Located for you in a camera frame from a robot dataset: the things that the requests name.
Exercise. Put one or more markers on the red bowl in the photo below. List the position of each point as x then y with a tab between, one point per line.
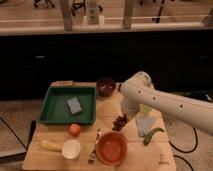
111	148

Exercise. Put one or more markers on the light green cup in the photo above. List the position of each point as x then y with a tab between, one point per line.
145	110

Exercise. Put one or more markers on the orange fruit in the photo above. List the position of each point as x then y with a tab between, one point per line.
74	130

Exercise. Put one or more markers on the dark blue object on floor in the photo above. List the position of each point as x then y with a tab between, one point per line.
199	95

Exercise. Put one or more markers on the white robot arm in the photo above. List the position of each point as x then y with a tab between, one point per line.
138	90

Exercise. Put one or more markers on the dark maroon bowl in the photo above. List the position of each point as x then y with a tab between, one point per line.
105	86

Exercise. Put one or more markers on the metal fork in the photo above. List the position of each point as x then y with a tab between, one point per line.
92	156

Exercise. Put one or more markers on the green cucumber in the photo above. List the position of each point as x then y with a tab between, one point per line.
149	136

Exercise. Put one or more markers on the yellow corn cob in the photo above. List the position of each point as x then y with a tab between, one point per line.
50	146

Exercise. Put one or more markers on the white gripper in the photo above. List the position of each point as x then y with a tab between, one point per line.
129	109

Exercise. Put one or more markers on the grey cloth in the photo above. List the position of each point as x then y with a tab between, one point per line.
144	124

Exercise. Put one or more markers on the bunch of dark grapes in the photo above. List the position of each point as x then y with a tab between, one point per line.
119	123

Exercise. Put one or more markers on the blue-grey sponge in tray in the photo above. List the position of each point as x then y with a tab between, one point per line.
74	106

